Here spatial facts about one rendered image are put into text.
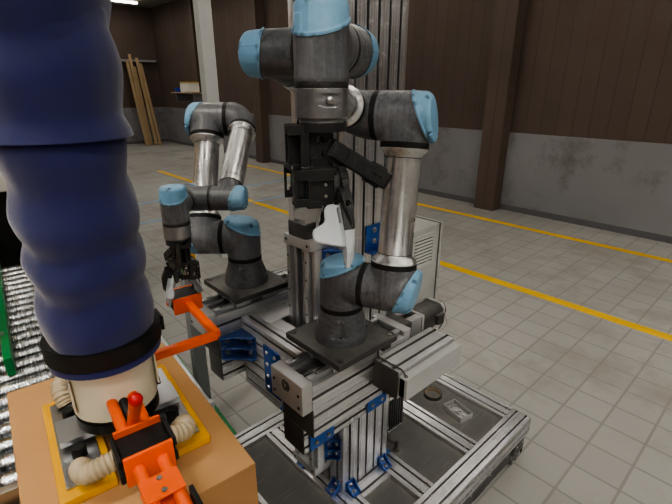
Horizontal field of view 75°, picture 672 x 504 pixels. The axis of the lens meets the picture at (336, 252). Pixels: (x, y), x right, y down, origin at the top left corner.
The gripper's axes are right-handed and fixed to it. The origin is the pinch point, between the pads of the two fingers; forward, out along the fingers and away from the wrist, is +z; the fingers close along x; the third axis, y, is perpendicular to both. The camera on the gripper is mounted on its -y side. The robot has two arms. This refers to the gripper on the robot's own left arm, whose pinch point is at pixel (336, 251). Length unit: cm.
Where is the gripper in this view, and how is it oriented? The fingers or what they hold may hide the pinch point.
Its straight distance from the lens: 69.8
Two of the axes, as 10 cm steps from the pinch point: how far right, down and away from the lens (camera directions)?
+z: 0.0, 9.4, 3.5
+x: 3.2, 3.3, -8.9
